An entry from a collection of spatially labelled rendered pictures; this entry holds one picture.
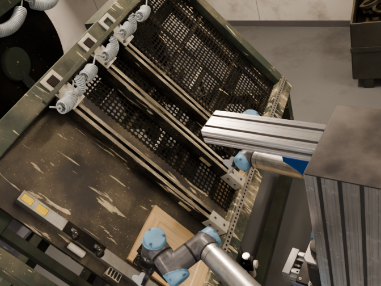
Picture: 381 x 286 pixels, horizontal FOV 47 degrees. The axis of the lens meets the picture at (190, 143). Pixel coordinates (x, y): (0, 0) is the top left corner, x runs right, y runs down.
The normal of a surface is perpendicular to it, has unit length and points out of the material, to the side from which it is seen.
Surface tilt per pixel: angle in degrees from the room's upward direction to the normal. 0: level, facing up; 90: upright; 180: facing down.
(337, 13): 90
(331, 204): 90
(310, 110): 0
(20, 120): 55
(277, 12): 90
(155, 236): 28
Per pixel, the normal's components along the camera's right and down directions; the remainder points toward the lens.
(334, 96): -0.27, -0.73
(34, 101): 0.59, -0.39
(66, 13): 0.83, 0.15
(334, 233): -0.49, 0.66
